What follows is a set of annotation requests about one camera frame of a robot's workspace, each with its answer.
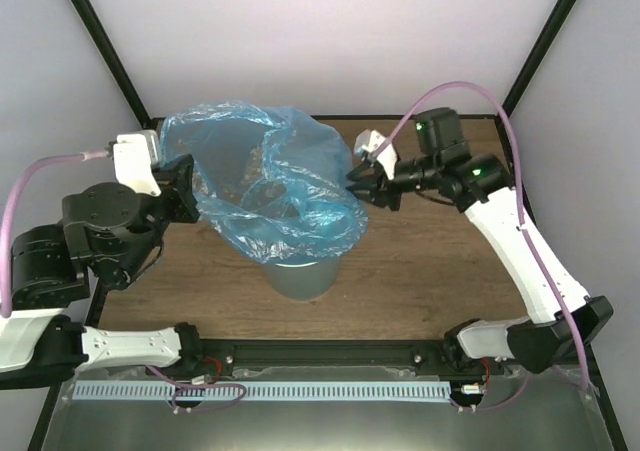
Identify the translucent grey plastic trash bin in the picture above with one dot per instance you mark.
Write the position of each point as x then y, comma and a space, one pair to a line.
303, 282

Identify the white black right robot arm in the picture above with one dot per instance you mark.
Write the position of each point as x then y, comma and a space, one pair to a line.
561, 315

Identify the black frame post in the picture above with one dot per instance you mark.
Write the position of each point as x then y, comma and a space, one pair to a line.
545, 39
93, 25

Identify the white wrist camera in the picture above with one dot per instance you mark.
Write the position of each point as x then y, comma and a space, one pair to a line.
135, 156
373, 147

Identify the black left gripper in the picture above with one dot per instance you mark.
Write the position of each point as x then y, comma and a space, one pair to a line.
179, 173

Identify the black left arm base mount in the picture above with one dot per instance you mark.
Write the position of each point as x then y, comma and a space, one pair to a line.
217, 359

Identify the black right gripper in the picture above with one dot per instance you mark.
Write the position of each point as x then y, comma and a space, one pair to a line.
382, 189

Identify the blue translucent plastic trash bag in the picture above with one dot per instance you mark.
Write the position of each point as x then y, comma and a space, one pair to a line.
272, 181

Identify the black frame post right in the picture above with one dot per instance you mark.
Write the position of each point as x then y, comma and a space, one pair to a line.
545, 39

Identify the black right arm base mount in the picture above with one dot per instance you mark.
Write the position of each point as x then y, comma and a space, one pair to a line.
448, 353

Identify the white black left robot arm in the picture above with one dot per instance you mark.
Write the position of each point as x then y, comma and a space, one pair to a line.
114, 234

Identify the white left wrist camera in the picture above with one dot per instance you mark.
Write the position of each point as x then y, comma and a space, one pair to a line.
135, 156

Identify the black frame post left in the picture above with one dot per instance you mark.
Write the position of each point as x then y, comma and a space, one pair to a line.
93, 25

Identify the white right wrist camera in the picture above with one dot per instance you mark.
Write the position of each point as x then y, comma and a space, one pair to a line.
373, 147

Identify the light blue slotted cable duct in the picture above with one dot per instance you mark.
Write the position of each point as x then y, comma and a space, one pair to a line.
268, 391

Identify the black aluminium front rail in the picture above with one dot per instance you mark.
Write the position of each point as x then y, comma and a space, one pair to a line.
262, 354

